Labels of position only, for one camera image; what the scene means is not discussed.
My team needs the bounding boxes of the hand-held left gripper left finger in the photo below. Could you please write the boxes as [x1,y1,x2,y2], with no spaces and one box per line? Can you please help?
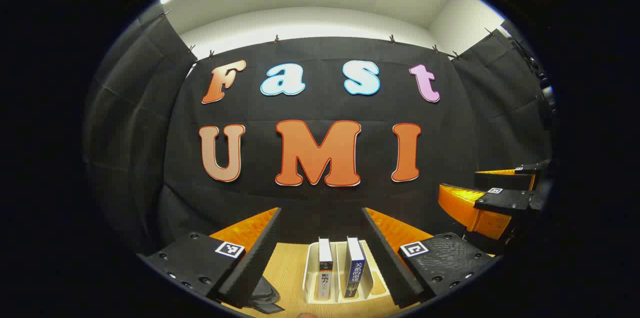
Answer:
[137,207,284,310]

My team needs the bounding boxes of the blue-cover book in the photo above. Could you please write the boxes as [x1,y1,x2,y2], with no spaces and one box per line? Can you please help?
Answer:
[343,237,367,299]

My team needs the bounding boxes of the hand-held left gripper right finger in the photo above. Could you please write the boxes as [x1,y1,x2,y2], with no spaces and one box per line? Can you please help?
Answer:
[361,207,497,309]

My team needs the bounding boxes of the dark grey schoolbag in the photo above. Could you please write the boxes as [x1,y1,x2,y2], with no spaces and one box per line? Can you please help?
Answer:
[247,274,286,315]

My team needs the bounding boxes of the white grey-cover book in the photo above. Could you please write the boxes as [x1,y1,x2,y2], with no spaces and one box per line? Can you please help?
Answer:
[316,237,334,301]

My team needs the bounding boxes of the cream plastic bookshelf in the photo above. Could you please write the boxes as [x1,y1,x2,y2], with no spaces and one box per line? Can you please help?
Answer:
[302,240,393,305]

